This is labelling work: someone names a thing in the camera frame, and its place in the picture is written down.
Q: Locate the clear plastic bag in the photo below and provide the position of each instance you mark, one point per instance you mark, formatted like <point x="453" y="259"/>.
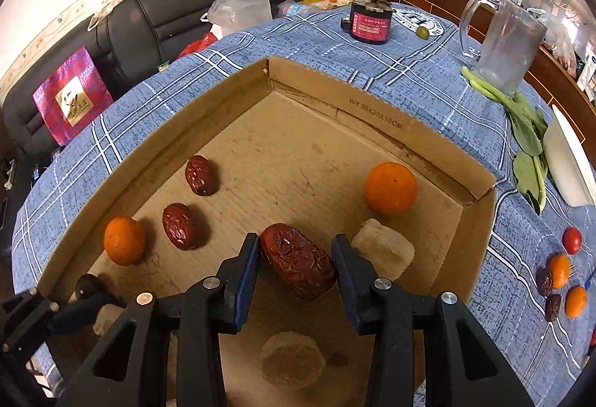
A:
<point x="242" y="11"/>

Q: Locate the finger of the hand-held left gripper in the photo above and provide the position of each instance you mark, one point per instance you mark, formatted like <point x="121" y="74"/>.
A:
<point x="79" y="309"/>

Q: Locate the large orange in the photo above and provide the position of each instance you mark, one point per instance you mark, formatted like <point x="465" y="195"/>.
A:
<point x="390" y="188"/>

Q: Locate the red cherry tomato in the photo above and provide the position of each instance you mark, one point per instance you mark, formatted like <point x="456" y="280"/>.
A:
<point x="572" y="240"/>

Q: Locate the dark date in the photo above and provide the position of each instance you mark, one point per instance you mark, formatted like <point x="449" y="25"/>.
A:
<point x="87" y="285"/>

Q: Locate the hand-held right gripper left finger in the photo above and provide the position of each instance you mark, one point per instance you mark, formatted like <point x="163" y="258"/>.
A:
<point x="244" y="276"/>

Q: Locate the red plastic bag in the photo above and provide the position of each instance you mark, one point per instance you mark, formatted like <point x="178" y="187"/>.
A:
<point x="198" y="45"/>

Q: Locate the brown cardboard box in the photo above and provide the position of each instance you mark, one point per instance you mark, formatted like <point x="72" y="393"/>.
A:
<point x="302" y="146"/>

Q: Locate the beige cake cylinder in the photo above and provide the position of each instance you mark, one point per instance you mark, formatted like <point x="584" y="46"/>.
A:
<point x="382" y="248"/>

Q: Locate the round beige sugarcane piece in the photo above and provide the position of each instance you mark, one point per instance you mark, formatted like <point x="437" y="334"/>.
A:
<point x="292" y="360"/>

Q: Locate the green leafy vegetable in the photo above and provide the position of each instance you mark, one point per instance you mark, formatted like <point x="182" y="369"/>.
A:
<point x="524" y="146"/>

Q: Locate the white bowl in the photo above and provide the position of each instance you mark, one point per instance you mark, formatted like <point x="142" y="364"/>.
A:
<point x="570" y="155"/>

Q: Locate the small orange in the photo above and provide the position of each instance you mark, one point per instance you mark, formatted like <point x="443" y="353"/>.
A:
<point x="124" y="241"/>
<point x="576" y="301"/>
<point x="559" y="270"/>

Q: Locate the small white cake cube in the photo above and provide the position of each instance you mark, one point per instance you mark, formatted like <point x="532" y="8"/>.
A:
<point x="103" y="324"/>

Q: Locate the black red-label encoder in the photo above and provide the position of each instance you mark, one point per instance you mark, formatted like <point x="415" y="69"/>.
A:
<point x="370" y="18"/>

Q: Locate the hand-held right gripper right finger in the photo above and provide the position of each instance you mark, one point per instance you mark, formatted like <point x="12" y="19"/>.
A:
<point x="349" y="276"/>

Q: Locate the large wrinkled red date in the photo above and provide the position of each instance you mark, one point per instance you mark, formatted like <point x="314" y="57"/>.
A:
<point x="298" y="260"/>

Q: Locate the clear glass pitcher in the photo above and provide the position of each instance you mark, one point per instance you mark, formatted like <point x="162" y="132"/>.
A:
<point x="505" y="39"/>

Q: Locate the small green olive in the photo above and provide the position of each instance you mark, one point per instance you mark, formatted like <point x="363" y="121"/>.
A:
<point x="422" y="33"/>

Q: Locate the purple gift bag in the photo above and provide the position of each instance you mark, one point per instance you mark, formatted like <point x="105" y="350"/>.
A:
<point x="70" y="95"/>

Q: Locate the black leather sofa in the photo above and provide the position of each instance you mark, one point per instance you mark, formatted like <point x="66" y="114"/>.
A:
<point x="186" y="11"/>

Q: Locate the blue plaid tablecloth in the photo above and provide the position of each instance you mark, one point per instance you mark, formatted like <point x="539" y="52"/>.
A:
<point x="326" y="39"/>

